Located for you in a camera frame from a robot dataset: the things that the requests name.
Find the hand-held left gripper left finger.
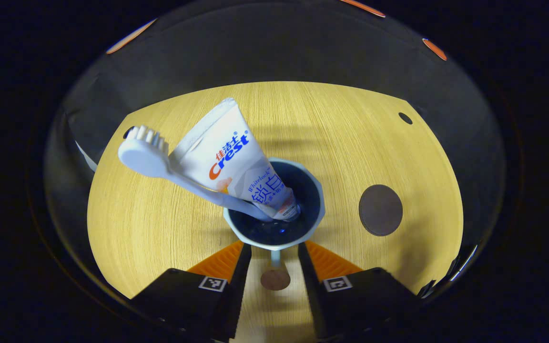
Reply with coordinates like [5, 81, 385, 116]
[128, 240, 253, 343]

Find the round brown coaster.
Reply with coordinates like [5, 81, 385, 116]
[359, 185, 404, 237]

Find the white toothbrush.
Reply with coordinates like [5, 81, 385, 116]
[118, 125, 275, 222]

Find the white toothpaste tube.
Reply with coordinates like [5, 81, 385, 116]
[169, 98, 301, 222]

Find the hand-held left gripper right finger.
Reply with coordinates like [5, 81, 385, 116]
[297, 240, 421, 342]

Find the light blue cup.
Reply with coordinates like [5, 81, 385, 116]
[223, 157, 326, 292]

